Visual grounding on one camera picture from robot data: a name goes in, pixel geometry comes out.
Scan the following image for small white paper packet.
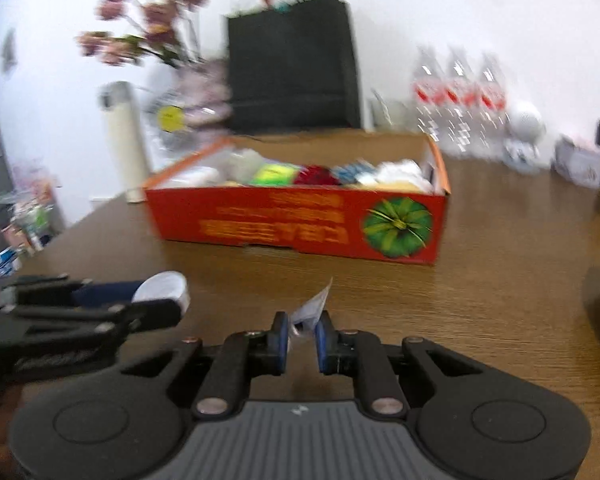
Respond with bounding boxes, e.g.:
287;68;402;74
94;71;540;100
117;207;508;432
289;281;332;337

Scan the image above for white round jar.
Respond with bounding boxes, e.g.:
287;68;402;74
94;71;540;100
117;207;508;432
132;271;190;314

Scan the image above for blue knitted item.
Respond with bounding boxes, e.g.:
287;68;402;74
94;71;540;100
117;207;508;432
330;159;376;185

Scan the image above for green yellow packet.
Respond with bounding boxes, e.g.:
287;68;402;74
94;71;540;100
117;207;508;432
249;162;301;188

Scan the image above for red fabric item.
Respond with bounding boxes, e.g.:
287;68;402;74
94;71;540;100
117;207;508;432
294;165;340;186

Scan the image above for pale green round puff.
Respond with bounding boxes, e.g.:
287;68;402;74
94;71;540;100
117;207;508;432
226;148;266;184

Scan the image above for red orange cardboard box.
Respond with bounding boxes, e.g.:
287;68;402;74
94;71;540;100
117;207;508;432
144;129;451;263

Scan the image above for white plastic smiley bag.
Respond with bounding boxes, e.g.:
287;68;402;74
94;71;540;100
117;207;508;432
140;65;198;172

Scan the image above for cream thermos bottle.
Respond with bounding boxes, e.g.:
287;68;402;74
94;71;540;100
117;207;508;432
99;81;150;204

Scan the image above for clear glass jar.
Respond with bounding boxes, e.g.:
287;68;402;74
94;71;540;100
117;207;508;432
368;89;411;132

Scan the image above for purple ceramic vase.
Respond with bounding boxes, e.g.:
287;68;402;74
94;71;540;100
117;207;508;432
175;58;233;131

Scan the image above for right water bottle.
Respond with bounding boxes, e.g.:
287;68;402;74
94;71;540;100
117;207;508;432
477;53;507;158

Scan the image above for water bottle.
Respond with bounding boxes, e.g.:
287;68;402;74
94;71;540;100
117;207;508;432
412;46;445;142
477;53;507;158
444;48;477;156

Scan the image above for white robot figurine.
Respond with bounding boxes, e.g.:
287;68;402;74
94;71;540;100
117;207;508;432
503;114;545;174

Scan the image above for left water bottle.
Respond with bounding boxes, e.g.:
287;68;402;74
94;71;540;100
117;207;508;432
412;46;445;142

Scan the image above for dried pink flowers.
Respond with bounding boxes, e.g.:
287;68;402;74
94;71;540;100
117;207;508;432
76;0;210;70

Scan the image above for middle water bottle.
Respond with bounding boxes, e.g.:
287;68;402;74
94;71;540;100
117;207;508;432
444;48;477;156

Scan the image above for black paper shopping bag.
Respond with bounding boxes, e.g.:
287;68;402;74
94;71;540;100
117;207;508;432
226;0;362;134

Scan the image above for small purple white box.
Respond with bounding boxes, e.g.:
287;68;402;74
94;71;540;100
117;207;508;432
553;136;600;188

